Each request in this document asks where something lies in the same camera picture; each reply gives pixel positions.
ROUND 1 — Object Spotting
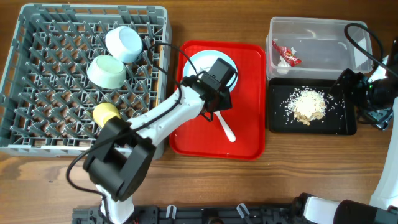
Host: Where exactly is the red snack wrapper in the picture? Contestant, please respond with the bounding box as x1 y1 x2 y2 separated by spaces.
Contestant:
272 40 302 67

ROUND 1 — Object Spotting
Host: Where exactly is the light blue bowl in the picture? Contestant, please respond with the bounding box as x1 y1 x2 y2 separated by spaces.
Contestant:
105 26 143 63

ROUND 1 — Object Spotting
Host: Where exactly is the green bowl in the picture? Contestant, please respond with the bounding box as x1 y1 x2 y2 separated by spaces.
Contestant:
87 55 126 89

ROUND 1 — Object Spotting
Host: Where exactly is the yellow cup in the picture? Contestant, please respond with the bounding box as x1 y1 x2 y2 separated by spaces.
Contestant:
93 103 121 128

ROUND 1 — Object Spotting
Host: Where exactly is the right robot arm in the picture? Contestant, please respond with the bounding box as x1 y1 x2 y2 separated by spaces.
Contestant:
290 40 397 223

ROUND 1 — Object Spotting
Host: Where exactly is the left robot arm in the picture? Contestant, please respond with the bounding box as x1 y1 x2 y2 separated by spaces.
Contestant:
83 58 238 223

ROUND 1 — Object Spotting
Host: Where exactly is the grey plastic dishwasher rack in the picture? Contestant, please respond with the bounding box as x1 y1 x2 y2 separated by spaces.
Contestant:
1 4 172 157

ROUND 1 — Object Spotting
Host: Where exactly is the black plastic tray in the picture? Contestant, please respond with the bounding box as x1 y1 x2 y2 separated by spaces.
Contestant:
267 78 357 135

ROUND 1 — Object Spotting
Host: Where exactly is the white plastic fork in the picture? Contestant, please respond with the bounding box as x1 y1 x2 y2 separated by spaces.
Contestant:
215 111 236 142

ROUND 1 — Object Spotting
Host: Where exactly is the red plastic tray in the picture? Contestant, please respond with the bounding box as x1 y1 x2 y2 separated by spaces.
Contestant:
169 40 266 160

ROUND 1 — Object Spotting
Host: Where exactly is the light blue plate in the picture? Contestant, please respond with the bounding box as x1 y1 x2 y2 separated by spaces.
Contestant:
182 50 237 77

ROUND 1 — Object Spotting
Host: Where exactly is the food scraps pile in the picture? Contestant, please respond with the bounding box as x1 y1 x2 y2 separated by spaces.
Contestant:
280 86 337 126

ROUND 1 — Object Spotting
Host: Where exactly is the clear plastic bin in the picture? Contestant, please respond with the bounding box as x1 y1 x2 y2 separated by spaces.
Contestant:
266 17 373 80

